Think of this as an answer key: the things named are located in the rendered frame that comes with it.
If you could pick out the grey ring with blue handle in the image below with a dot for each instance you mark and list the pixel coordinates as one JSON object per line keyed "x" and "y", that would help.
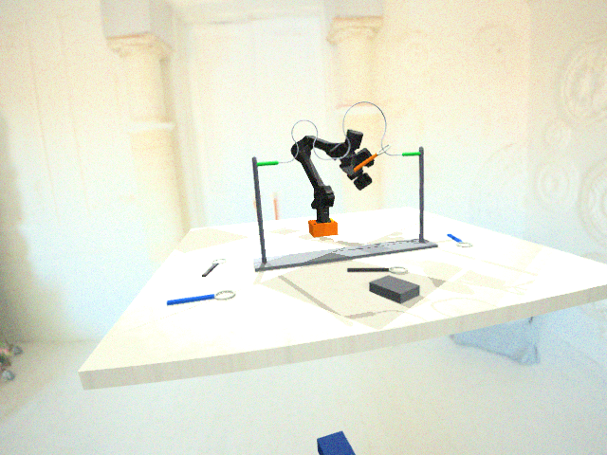
{"x": 458, "y": 241}
{"x": 207, "y": 297}

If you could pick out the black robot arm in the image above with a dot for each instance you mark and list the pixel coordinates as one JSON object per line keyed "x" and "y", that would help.
{"x": 324, "y": 196}

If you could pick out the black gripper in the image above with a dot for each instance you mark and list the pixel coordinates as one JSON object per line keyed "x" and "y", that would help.
{"x": 348, "y": 165}

